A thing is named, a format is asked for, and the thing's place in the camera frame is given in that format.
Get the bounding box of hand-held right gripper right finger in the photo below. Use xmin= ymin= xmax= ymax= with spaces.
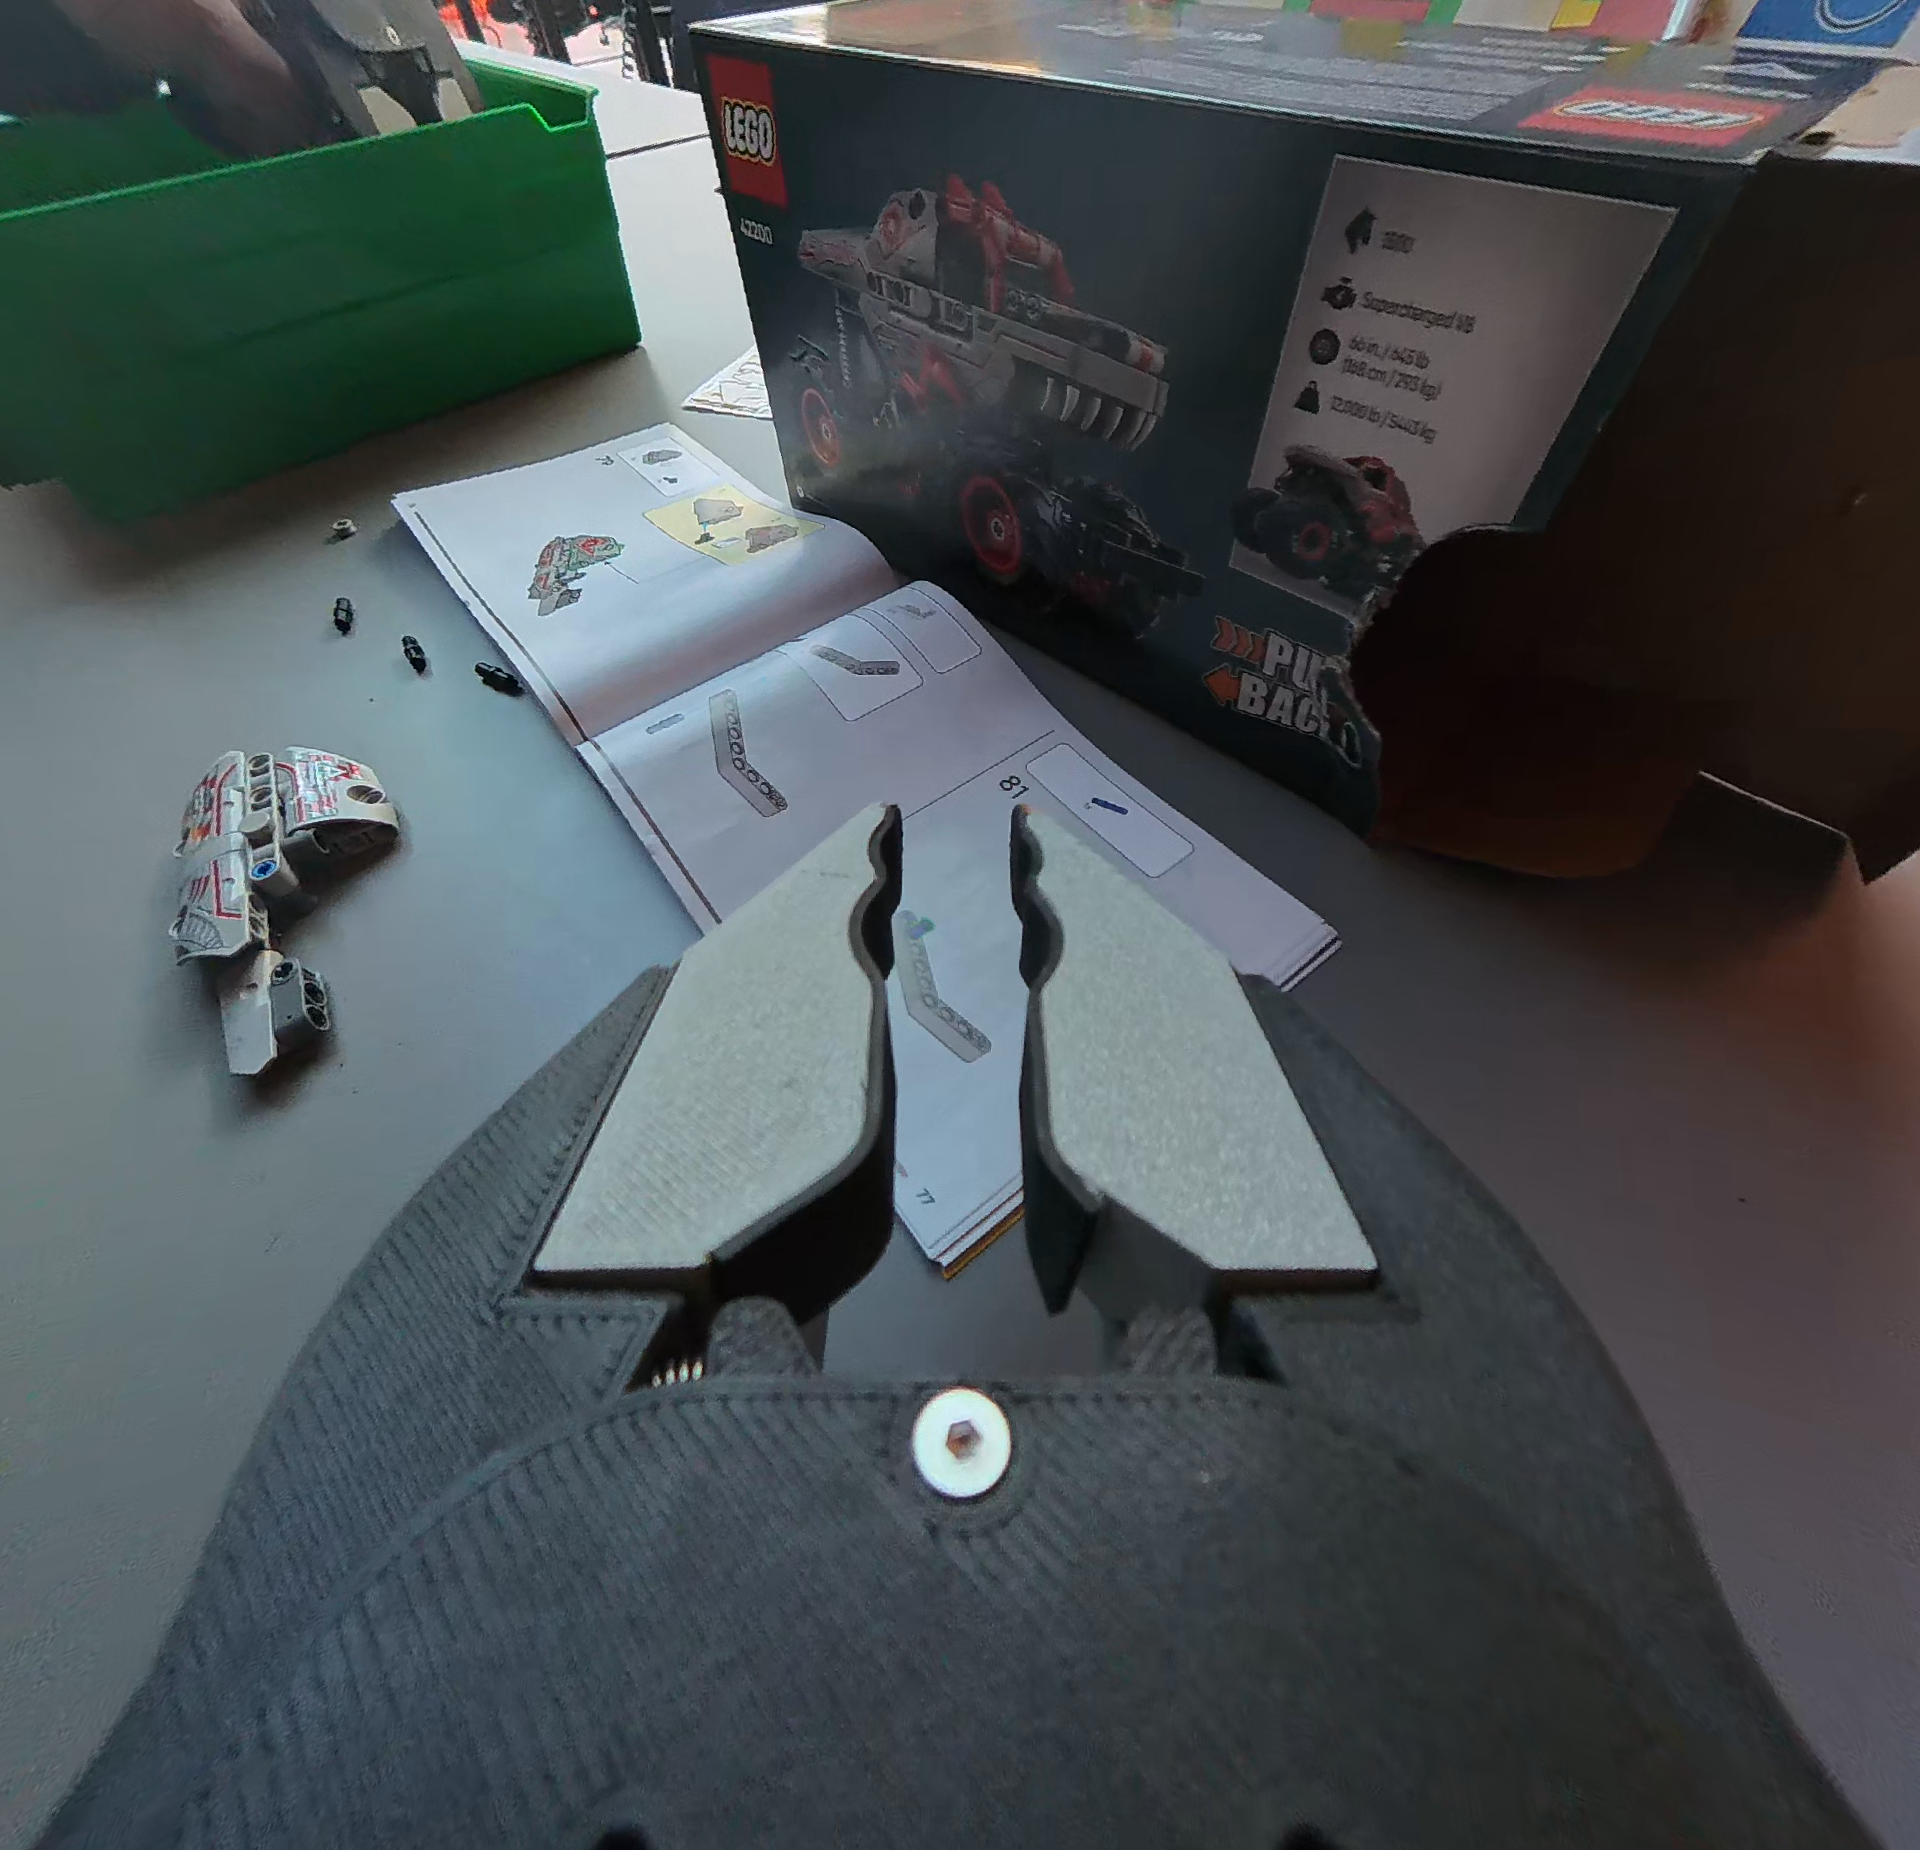
xmin=1007 ymin=803 xmax=1383 ymax=1321

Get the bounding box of person's left hand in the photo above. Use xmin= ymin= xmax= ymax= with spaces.
xmin=56 ymin=0 xmax=341 ymax=168

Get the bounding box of dark lego set box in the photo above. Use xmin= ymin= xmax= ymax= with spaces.
xmin=687 ymin=0 xmax=1920 ymax=888

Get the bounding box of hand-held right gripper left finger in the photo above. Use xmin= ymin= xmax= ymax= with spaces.
xmin=527 ymin=803 xmax=905 ymax=1319

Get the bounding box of green plastic bin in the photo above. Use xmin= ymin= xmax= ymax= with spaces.
xmin=0 ymin=51 xmax=642 ymax=527

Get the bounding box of grey lego assembly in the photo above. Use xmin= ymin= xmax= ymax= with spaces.
xmin=167 ymin=747 xmax=404 ymax=1082

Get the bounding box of lego instruction booklet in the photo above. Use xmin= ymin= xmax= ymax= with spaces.
xmin=392 ymin=421 xmax=1342 ymax=1285

